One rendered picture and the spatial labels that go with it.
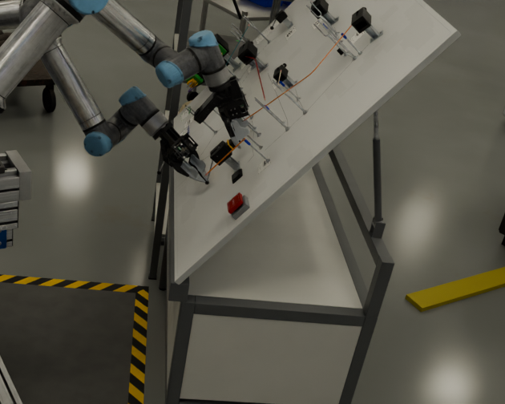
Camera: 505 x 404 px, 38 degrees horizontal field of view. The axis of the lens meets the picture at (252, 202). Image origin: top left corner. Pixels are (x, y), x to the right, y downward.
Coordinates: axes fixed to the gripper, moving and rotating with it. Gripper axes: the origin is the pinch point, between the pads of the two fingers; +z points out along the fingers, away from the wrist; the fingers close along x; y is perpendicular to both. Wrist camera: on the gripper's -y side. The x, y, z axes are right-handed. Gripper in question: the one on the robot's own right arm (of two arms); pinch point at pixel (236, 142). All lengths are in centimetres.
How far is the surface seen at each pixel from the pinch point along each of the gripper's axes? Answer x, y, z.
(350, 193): 13.0, 27.9, 38.4
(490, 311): 91, 77, 182
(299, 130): -10.6, 19.9, -2.1
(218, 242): -32.0, -10.7, 12.3
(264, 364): -32, -14, 60
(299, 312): -32, 3, 45
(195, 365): -33, -33, 52
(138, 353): 33, -77, 93
